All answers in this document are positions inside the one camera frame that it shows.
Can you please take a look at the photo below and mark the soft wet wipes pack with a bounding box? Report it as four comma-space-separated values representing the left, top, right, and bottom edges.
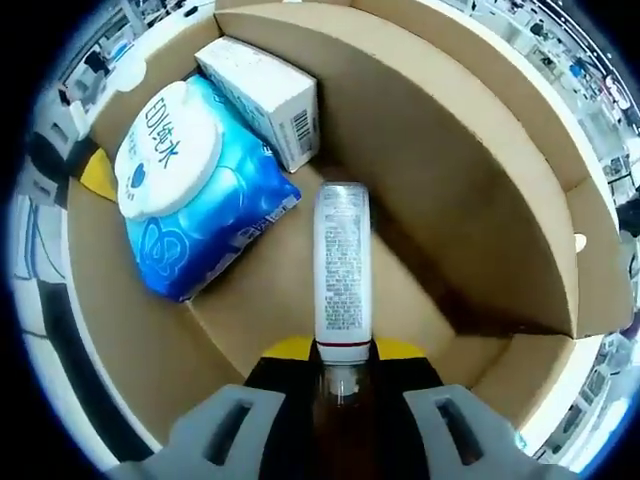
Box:
113, 74, 302, 304

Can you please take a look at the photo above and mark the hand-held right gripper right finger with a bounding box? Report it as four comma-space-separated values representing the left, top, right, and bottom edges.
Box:
371, 337, 519, 480

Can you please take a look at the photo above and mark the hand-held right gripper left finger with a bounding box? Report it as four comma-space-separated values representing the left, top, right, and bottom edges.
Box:
169, 335, 321, 480

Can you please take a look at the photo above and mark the white green medicine box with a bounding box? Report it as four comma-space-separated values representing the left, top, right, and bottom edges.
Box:
193, 37, 321, 174

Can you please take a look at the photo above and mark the brown cardboard shoe box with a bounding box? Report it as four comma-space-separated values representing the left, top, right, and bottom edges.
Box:
64, 0, 624, 451

